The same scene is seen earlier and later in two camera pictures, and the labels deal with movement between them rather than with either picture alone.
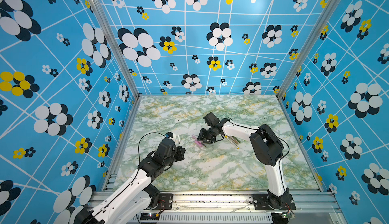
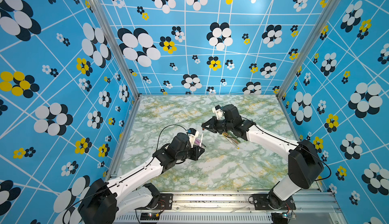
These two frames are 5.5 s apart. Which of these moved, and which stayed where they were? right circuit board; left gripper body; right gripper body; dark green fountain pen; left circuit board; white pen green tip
Moved: left gripper body; right gripper body
Stayed: dark green fountain pen; right circuit board; left circuit board; white pen green tip
